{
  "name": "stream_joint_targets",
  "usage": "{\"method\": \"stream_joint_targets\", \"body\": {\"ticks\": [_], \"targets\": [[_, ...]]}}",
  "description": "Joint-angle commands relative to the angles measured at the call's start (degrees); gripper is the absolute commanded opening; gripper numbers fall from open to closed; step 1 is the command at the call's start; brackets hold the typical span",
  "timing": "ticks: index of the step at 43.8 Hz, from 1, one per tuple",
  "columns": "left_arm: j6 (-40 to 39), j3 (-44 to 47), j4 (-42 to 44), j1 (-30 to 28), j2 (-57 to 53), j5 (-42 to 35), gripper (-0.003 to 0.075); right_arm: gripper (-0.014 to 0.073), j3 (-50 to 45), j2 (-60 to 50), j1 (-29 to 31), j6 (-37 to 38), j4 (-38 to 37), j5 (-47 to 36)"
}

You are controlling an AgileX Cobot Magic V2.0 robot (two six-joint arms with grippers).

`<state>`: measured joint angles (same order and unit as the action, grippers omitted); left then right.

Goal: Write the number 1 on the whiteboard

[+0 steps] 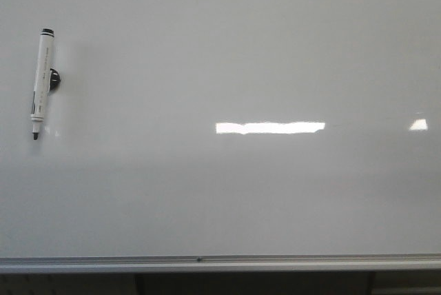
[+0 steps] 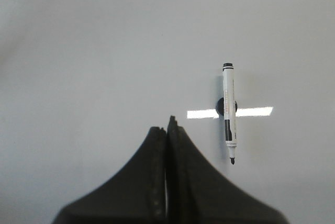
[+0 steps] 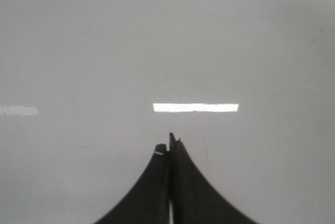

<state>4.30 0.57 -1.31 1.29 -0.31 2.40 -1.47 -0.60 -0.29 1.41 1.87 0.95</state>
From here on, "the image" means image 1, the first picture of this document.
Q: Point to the white whiteboard marker black tip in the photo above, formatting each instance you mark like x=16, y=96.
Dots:
x=42, y=80

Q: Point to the white glossy whiteboard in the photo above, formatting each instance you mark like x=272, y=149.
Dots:
x=222, y=127

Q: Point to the black round magnetic marker holder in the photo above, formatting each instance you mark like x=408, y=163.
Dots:
x=55, y=79

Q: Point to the aluminium whiteboard bottom frame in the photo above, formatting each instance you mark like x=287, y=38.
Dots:
x=217, y=264

